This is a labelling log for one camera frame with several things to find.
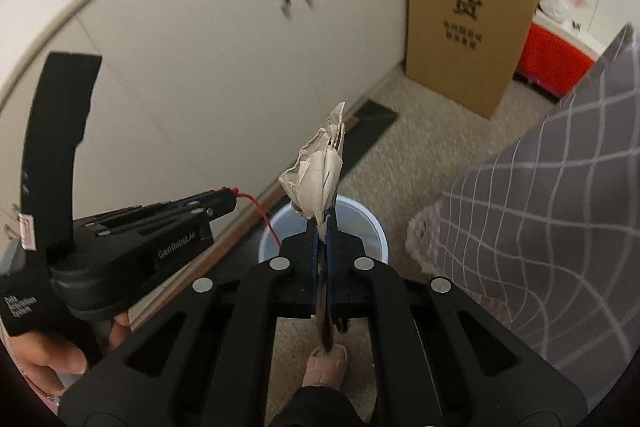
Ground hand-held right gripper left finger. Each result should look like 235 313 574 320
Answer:
59 222 325 427

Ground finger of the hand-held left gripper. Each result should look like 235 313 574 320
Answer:
92 187 239 236

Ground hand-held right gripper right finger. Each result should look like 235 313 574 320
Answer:
326 216 588 427

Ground light blue trash bin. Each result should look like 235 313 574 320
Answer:
257 194 390 275

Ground red thin string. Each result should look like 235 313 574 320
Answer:
234 192 282 253

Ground beige paper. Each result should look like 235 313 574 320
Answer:
278 101 348 354

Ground person's left hand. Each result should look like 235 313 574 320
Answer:
0 256 133 398

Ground pink slipper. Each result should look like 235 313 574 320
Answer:
302 343 350 392

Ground person's black trouser leg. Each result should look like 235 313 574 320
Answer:
267 386 366 427

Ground white low cabinet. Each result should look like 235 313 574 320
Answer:
0 0 408 268

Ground large cardboard box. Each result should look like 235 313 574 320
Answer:
404 0 546 120

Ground red storage box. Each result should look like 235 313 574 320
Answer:
515 22 597 102

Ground black wide strap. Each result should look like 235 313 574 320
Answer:
20 52 103 253

